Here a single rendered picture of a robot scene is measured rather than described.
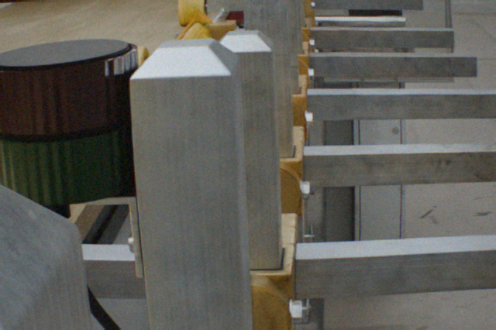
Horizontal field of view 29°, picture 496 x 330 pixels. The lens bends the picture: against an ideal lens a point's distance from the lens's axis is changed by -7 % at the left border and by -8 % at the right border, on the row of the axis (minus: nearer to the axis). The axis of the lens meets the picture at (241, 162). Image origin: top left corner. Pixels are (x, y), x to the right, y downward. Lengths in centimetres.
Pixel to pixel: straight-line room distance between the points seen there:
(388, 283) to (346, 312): 224
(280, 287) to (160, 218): 27
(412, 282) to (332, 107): 50
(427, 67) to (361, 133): 159
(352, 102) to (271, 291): 57
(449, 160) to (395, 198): 213
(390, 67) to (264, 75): 82
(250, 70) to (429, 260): 18
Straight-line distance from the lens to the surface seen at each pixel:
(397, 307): 294
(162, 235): 36
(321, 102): 115
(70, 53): 36
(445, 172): 92
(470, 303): 296
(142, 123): 35
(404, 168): 92
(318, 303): 125
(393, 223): 307
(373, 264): 67
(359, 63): 140
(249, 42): 60
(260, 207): 62
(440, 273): 68
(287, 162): 86
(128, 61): 35
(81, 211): 99
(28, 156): 35
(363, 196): 304
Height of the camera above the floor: 120
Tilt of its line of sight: 16 degrees down
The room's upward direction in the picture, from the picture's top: 3 degrees counter-clockwise
